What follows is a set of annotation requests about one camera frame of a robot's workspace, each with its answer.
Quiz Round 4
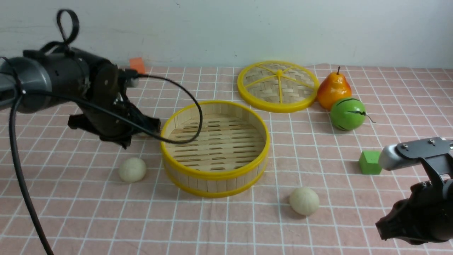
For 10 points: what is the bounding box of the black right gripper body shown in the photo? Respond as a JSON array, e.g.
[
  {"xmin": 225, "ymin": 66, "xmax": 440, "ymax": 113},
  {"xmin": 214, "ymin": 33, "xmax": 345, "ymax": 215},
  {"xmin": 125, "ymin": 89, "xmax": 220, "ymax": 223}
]
[{"xmin": 375, "ymin": 155, "xmax": 452, "ymax": 245}]

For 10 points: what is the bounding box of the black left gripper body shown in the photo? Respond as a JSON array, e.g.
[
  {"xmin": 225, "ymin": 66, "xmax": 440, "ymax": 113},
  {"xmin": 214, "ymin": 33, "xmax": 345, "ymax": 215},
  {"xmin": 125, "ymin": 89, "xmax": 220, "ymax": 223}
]
[{"xmin": 82, "ymin": 61, "xmax": 136, "ymax": 142}]

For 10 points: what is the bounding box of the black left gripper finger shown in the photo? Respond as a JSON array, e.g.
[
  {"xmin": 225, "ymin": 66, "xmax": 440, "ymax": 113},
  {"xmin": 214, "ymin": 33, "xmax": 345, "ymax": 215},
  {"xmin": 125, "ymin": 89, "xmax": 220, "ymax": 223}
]
[
  {"xmin": 68, "ymin": 114, "xmax": 132, "ymax": 149},
  {"xmin": 131, "ymin": 113, "xmax": 161, "ymax": 138}
]

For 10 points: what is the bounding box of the white bun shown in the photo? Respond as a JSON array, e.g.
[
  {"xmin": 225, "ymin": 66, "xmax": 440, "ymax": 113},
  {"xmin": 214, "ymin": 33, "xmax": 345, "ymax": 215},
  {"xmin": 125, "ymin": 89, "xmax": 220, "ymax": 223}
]
[
  {"xmin": 288, "ymin": 187, "xmax": 319, "ymax": 216},
  {"xmin": 118, "ymin": 158, "xmax": 146, "ymax": 183}
]

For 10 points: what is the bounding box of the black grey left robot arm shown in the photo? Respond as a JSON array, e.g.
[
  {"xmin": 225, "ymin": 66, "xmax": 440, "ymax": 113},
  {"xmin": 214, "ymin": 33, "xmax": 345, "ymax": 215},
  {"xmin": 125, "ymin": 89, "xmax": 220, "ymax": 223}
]
[{"xmin": 1, "ymin": 48, "xmax": 161, "ymax": 148}]

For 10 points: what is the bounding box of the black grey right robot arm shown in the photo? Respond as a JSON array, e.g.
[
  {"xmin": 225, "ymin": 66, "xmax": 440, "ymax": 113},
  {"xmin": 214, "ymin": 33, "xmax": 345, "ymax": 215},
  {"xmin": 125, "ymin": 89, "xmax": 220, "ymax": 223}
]
[{"xmin": 375, "ymin": 154, "xmax": 453, "ymax": 245}]

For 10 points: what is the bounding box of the yellow bamboo steamer tray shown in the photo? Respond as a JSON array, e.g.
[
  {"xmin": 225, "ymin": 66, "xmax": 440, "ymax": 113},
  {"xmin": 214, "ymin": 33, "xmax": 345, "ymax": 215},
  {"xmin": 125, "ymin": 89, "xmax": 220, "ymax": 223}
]
[{"xmin": 161, "ymin": 100, "xmax": 270, "ymax": 198}]

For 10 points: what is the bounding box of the yellow bamboo steamer lid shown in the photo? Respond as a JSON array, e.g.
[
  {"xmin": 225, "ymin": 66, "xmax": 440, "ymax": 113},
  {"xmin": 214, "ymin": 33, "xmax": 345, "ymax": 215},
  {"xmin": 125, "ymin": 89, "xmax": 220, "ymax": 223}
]
[{"xmin": 236, "ymin": 61, "xmax": 320, "ymax": 113}]

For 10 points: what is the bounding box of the orange cube block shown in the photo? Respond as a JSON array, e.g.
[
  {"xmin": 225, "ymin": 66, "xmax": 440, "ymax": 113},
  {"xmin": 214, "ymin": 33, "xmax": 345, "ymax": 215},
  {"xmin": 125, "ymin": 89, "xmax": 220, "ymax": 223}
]
[{"xmin": 129, "ymin": 57, "xmax": 146, "ymax": 74}]

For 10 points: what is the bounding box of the pink checkered tablecloth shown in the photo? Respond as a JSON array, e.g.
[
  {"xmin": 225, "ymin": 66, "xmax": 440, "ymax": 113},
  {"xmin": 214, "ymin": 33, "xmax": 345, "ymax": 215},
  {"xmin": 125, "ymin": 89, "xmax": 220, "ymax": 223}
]
[{"xmin": 16, "ymin": 66, "xmax": 453, "ymax": 255}]

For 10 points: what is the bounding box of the green cube block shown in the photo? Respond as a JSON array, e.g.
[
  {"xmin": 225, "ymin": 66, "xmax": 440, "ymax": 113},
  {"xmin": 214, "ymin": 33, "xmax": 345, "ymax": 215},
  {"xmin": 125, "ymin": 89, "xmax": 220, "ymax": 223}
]
[{"xmin": 358, "ymin": 150, "xmax": 382, "ymax": 175}]

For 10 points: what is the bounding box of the green toy watermelon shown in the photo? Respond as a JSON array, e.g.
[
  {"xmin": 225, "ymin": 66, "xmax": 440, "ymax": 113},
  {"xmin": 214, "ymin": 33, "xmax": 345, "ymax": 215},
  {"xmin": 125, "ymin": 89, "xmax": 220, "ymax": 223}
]
[{"xmin": 330, "ymin": 97, "xmax": 376, "ymax": 132}]

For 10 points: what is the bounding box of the orange yellow toy pear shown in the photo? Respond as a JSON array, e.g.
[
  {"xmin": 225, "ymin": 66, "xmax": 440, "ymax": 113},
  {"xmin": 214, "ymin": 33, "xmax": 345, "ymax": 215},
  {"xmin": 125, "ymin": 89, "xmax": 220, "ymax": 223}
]
[{"xmin": 316, "ymin": 66, "xmax": 352, "ymax": 111}]

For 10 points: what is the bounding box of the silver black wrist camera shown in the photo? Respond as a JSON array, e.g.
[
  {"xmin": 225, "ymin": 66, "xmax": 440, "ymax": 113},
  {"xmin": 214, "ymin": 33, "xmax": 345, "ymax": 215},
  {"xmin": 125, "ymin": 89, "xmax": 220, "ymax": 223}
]
[{"xmin": 378, "ymin": 137, "xmax": 452, "ymax": 174}]

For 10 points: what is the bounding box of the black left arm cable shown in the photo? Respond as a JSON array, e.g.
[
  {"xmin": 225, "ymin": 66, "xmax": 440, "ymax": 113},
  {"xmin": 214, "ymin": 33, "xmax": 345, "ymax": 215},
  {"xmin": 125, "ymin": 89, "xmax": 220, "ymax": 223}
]
[{"xmin": 8, "ymin": 73, "xmax": 203, "ymax": 255}]

